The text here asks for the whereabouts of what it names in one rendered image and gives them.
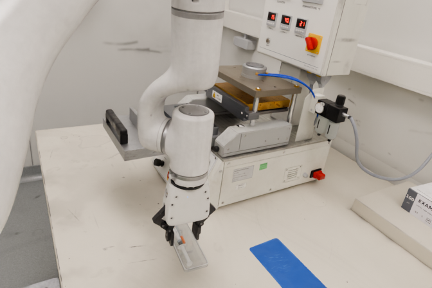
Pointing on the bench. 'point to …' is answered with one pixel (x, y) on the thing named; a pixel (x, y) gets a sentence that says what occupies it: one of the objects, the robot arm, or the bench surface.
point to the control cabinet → (314, 27)
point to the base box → (266, 173)
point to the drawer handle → (117, 126)
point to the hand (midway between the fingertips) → (183, 233)
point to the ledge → (396, 220)
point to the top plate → (259, 80)
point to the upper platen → (266, 105)
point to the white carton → (420, 202)
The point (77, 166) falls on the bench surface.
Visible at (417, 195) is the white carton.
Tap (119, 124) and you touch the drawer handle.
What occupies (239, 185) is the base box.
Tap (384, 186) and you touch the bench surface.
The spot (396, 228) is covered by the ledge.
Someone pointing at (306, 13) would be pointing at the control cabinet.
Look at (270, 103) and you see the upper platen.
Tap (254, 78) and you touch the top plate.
